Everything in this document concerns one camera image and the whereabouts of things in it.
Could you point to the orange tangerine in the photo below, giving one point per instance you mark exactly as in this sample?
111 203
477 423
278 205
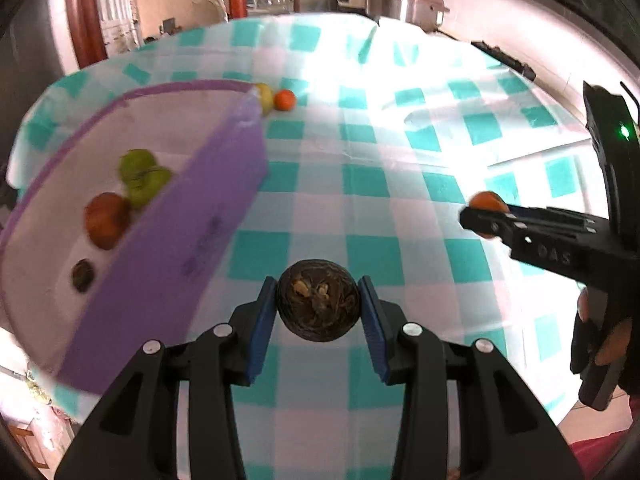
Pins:
285 100
487 201

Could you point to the teal white checkered tablecloth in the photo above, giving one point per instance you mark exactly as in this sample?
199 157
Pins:
350 185

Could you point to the purple storage box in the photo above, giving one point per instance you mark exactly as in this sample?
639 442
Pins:
200 220

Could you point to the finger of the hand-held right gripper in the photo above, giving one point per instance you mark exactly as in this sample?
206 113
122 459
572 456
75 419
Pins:
555 216
540 250

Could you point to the yellow-green lemon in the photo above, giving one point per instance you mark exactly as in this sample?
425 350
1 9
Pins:
265 99

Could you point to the person's right hand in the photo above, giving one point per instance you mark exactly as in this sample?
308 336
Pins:
614 342

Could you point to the wooden door frame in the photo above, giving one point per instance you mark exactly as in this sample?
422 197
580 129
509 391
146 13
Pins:
85 10

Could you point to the person's red clothing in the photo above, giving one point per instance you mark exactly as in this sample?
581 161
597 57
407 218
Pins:
597 457

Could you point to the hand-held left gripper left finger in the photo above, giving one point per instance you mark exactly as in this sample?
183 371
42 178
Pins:
262 330

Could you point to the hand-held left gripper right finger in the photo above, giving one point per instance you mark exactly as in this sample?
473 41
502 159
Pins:
372 330

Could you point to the green tomato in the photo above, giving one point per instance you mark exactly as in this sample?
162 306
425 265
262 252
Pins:
136 165
150 190

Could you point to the dark brown passion fruit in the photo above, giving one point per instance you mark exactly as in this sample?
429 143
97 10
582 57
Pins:
318 302
82 275

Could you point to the red-brown mango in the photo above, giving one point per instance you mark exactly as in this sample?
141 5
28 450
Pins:
106 220

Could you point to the white chair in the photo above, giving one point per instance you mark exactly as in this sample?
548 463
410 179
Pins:
210 5

